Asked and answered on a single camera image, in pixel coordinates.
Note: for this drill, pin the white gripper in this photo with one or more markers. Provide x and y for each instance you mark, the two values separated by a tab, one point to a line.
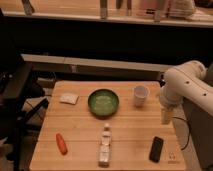
166	115

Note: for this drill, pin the white ceramic cup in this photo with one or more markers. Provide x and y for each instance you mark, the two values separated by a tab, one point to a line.
141	94

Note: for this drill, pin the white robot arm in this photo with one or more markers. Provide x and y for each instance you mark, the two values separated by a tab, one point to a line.
185	81

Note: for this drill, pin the green ceramic bowl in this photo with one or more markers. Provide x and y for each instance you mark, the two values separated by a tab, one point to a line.
103	102

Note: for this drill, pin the black smartphone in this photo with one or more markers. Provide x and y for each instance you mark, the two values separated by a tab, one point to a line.
156	149

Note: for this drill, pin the clear plastic water bottle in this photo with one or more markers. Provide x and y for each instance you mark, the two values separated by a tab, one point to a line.
104	151

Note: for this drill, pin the orange carrot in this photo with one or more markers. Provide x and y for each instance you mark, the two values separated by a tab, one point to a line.
61	144

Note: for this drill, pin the black chair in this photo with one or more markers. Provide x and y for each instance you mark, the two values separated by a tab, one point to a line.
17	84

